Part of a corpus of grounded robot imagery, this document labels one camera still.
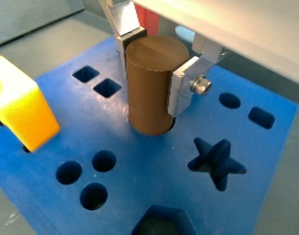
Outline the brown cylinder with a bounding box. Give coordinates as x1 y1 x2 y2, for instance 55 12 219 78
126 36 188 136

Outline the blue shape sorter block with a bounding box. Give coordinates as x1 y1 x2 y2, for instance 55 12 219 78
0 40 297 235

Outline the light blue cylinder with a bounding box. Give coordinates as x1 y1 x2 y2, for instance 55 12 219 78
175 26 195 43

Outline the yellow arch block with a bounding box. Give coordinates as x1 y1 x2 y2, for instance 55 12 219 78
0 56 60 152

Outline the red rectangular block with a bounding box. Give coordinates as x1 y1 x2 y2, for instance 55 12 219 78
135 5 159 36

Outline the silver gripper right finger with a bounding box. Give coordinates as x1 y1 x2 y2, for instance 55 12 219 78
168 34 228 118

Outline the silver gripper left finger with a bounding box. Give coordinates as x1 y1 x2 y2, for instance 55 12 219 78
99 0 147 74

